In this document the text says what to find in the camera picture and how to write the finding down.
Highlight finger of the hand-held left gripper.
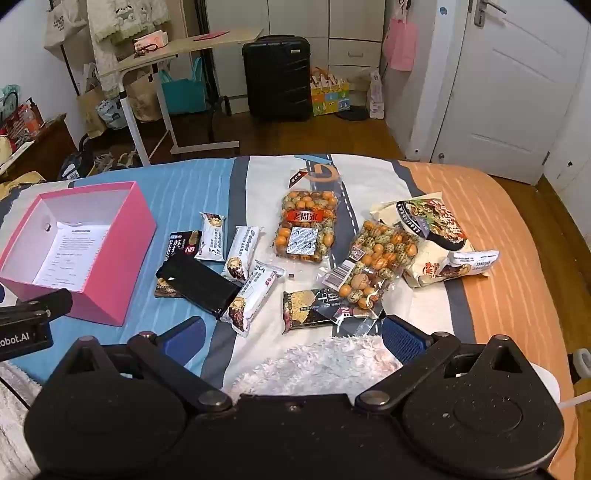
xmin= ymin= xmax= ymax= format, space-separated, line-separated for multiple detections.
xmin=0 ymin=290 xmax=73 ymax=324

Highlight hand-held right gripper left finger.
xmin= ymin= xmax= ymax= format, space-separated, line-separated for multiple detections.
xmin=46 ymin=316 xmax=233 ymax=414

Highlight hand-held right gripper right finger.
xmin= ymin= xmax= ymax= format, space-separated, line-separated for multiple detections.
xmin=355 ymin=315 xmax=543 ymax=411

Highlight black snack packet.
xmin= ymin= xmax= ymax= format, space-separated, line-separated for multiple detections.
xmin=156 ymin=253 xmax=241 ymax=320

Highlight white snack bar packet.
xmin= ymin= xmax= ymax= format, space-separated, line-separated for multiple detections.
xmin=221 ymin=225 xmax=265 ymax=281
xmin=221 ymin=259 xmax=286 ymax=337
xmin=195 ymin=211 xmax=227 ymax=262

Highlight coated peanut bag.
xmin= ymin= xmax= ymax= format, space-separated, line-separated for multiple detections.
xmin=276 ymin=178 xmax=341 ymax=265
xmin=322 ymin=220 xmax=420 ymax=319

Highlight dark cracker packet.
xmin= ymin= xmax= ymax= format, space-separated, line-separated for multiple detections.
xmin=156 ymin=230 xmax=202 ymax=300
xmin=281 ymin=287 xmax=375 ymax=334

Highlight printed paper sheet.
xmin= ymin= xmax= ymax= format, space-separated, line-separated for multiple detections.
xmin=34 ymin=222 xmax=112 ymax=286

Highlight yellow cloth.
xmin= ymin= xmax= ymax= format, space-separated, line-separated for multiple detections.
xmin=0 ymin=171 xmax=47 ymax=201

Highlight black floor bag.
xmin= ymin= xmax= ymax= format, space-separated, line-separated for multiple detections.
xmin=59 ymin=135 xmax=100 ymax=181

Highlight white papers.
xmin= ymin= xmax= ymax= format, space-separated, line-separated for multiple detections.
xmin=0 ymin=141 xmax=35 ymax=176

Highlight white round object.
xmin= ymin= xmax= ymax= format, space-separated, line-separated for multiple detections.
xmin=529 ymin=361 xmax=578 ymax=462

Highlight wooden nightstand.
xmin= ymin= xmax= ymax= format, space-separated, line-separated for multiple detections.
xmin=0 ymin=115 xmax=77 ymax=181

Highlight red printed bag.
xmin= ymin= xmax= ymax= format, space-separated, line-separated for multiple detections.
xmin=0 ymin=99 xmax=44 ymax=139

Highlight grey plastic object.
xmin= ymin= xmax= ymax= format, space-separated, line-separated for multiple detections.
xmin=571 ymin=348 xmax=591 ymax=384

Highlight orange bottle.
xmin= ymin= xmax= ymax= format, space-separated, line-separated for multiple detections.
xmin=21 ymin=104 xmax=44 ymax=132

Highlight brown paper bag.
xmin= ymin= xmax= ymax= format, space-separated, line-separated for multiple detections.
xmin=124 ymin=71 xmax=162 ymax=123
xmin=76 ymin=85 xmax=109 ymax=139

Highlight white printed plastic bag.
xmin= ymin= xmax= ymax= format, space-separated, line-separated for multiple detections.
xmin=95 ymin=99 xmax=127 ymax=130

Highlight teal plastic bag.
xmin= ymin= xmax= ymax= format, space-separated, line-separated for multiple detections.
xmin=0 ymin=84 xmax=21 ymax=112

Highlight black clothes rack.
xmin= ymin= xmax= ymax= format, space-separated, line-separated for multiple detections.
xmin=59 ymin=44 xmax=78 ymax=95

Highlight white pink plastic bag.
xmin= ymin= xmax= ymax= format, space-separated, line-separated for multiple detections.
xmin=367 ymin=70 xmax=386 ymax=120

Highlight colourful gift bag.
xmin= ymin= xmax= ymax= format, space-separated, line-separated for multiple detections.
xmin=310 ymin=67 xmax=350 ymax=117

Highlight white cabinet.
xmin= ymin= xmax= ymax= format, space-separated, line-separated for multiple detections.
xmin=431 ymin=0 xmax=591 ymax=185

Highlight canvas tote bag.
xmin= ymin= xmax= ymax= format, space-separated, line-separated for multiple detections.
xmin=44 ymin=0 xmax=88 ymax=61

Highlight black suitcase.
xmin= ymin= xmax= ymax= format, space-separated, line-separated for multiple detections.
xmin=242 ymin=35 xmax=314 ymax=123

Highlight pink tissue box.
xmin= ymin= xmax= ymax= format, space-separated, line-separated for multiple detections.
xmin=133 ymin=30 xmax=169 ymax=52

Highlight wooden mobile table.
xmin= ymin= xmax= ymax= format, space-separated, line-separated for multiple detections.
xmin=98 ymin=28 xmax=264 ymax=167

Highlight fluffy white green cardigan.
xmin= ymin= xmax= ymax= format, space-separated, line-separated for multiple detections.
xmin=88 ymin=0 xmax=178 ymax=77

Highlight pink gift bag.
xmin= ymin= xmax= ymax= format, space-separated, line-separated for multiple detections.
xmin=384 ymin=17 xmax=419 ymax=72

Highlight beige fabric closet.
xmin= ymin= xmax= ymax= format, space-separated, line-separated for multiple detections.
xmin=157 ymin=0 xmax=188 ymax=44

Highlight white wardrobe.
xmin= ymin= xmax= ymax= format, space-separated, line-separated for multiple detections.
xmin=205 ymin=0 xmax=386 ymax=100

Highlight metal door handle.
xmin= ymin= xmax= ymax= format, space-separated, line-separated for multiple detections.
xmin=473 ymin=0 xmax=507 ymax=26

